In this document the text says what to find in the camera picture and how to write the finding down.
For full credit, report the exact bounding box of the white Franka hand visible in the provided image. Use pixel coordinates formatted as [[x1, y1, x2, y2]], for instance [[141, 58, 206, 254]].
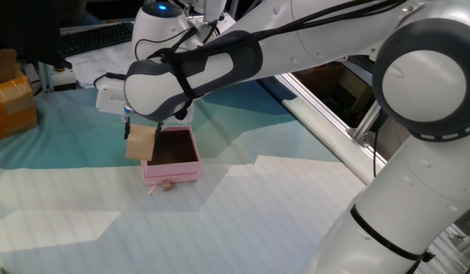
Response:
[[95, 78, 194, 141]]

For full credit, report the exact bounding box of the large wooden cube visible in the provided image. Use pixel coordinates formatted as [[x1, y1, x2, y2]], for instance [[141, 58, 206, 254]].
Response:
[[125, 124, 158, 162]]

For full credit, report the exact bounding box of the pink gift box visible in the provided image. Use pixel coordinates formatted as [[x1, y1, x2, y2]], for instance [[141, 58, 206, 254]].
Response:
[[141, 125, 202, 196]]

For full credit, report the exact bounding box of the cardboard box with yellow tape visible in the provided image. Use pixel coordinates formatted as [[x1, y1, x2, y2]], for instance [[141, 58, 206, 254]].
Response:
[[0, 48, 39, 142]]

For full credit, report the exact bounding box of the printed paper stack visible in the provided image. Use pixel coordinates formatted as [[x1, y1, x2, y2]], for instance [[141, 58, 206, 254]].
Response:
[[65, 40, 137, 89]]

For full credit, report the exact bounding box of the black keyboard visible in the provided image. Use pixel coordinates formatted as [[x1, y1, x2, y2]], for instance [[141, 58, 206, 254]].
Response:
[[61, 21, 135, 58]]

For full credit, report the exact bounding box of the teal white tablecloth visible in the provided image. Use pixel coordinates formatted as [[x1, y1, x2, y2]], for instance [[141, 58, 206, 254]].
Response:
[[0, 79, 388, 274]]

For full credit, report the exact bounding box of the black monitor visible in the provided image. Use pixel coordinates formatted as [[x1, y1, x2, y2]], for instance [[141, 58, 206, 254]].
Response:
[[0, 0, 73, 70]]

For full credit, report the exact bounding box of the aluminium table edge rail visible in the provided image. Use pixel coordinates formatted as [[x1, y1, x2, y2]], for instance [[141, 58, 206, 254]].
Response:
[[275, 74, 388, 168]]

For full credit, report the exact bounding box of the aluminium frame post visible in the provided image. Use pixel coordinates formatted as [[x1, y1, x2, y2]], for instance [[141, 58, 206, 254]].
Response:
[[351, 100, 383, 148]]

